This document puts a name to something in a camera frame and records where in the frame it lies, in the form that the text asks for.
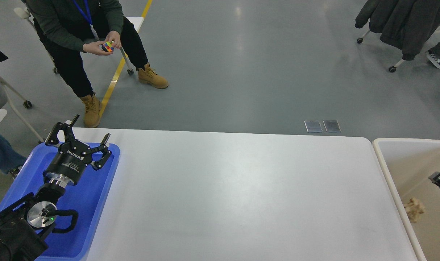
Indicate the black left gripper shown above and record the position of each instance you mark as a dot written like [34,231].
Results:
[71,160]

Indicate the brown paper ball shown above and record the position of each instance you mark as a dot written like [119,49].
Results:
[414,209]

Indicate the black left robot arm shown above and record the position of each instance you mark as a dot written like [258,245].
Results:
[25,224]

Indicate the beige plastic bin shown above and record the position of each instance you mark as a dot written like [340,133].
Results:
[407,163]

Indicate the blue plastic tray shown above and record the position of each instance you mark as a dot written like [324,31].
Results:
[87,198]

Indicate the person in jeans left edge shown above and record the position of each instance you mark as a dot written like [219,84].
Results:
[11,162]

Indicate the white rolling chair left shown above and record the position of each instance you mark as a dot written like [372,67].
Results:
[5,99]

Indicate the colourful puzzle cube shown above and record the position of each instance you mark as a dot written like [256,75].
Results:
[107,47]

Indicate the seated person green sweater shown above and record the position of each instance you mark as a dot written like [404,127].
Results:
[68,28]

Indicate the right metal floor plate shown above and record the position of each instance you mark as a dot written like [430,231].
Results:
[332,126]

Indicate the metal floor plate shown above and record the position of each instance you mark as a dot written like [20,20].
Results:
[313,126]
[332,126]

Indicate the left metal floor plate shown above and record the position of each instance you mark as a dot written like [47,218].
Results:
[313,126]

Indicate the dark jacket on chair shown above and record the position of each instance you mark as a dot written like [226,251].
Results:
[403,24]

